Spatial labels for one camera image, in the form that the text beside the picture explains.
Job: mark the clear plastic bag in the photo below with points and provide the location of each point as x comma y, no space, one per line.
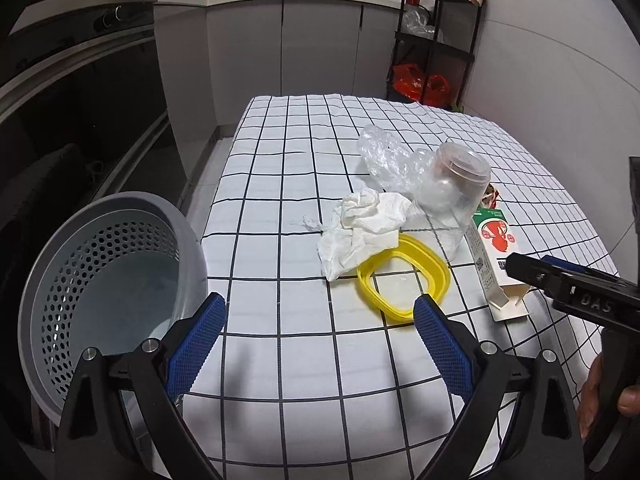
385,155
420,25

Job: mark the white kitchen cabinet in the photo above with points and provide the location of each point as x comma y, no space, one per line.
310,45

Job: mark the white red milk carton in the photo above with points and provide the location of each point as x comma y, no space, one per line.
495,245

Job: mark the red brown snack wrapper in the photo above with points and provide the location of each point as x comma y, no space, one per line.
491,195

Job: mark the small green plant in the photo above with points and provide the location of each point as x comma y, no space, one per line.
456,108

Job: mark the person's right hand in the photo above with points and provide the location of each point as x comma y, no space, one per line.
589,400

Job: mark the white tissue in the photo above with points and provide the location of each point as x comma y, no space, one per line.
360,235

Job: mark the grey perforated plastic basket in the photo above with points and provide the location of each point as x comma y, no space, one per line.
100,270

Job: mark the clear plastic cup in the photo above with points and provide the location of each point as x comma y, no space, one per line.
450,190

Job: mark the white black-checked tablecloth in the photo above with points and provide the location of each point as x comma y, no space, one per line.
300,160

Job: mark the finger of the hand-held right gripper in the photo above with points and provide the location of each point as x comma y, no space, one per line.
530,275
575,267

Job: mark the red plastic bag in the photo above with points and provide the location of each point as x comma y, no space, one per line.
439,90
407,82

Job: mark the clear plastic bag on rack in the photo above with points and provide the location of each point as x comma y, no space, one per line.
420,25

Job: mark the black shelf rack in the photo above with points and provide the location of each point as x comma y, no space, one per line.
435,45

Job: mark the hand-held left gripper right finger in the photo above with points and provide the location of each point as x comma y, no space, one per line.
445,347

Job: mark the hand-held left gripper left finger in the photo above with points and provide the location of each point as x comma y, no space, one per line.
192,347

